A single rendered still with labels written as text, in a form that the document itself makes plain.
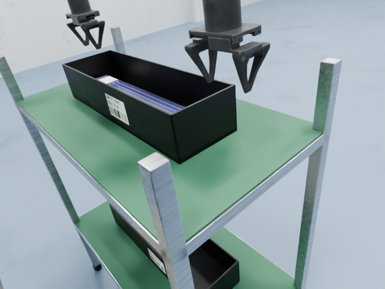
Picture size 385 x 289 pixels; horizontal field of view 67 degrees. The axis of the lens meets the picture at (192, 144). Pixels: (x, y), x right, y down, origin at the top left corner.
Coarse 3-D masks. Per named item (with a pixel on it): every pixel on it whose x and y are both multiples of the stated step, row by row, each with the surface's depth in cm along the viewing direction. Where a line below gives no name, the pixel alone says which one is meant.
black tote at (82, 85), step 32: (64, 64) 91; (96, 64) 98; (128, 64) 94; (160, 64) 79; (96, 96) 80; (128, 96) 64; (160, 96) 86; (192, 96) 74; (224, 96) 61; (128, 128) 72; (160, 128) 58; (192, 128) 58; (224, 128) 64
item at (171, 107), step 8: (104, 80) 94; (112, 80) 93; (120, 88) 86; (128, 88) 86; (136, 88) 85; (136, 96) 80; (144, 96) 79; (152, 96) 78; (152, 104) 74; (160, 104) 74; (168, 104) 73; (176, 104) 72
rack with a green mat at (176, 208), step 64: (0, 64) 93; (320, 64) 57; (64, 128) 79; (256, 128) 67; (320, 128) 63; (64, 192) 123; (128, 192) 54; (192, 192) 52; (256, 192) 52; (320, 192) 74; (128, 256) 114; (256, 256) 108
